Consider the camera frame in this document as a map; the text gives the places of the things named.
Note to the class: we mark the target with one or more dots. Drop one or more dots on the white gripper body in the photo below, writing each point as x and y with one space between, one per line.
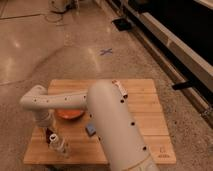
45 122

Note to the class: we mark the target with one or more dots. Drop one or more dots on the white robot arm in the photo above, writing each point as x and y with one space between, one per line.
119 135

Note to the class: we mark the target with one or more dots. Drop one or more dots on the orange bowl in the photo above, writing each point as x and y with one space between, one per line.
68 114

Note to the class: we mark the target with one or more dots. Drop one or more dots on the wooden table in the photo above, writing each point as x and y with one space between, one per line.
143 103

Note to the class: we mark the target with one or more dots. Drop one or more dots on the blue tape cross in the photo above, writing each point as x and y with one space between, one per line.
105 51

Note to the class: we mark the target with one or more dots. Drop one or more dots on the white machine base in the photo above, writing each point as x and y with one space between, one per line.
61 6

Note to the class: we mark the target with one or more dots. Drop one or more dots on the long counter shelf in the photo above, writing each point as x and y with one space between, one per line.
191 74

